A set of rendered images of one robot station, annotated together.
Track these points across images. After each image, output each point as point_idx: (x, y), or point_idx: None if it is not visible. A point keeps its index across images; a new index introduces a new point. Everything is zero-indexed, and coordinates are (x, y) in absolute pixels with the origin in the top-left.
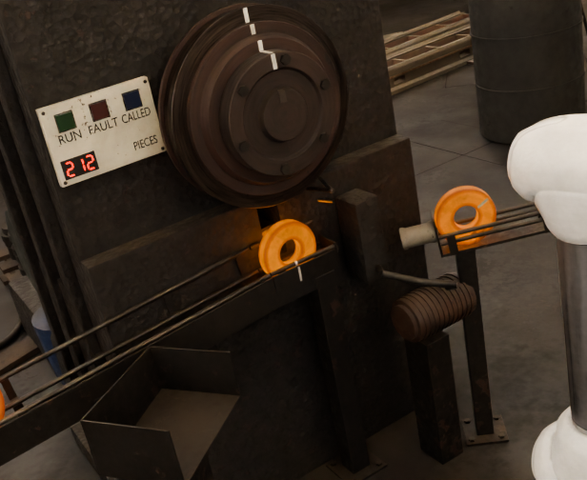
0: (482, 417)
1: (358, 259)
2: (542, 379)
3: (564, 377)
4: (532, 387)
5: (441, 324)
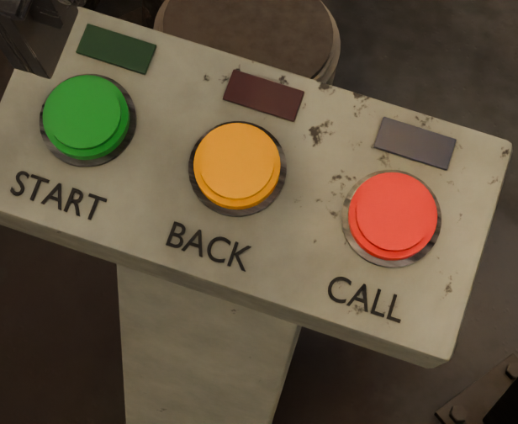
0: (150, 6)
1: None
2: (395, 77)
3: (426, 112)
4: (357, 68)
5: None
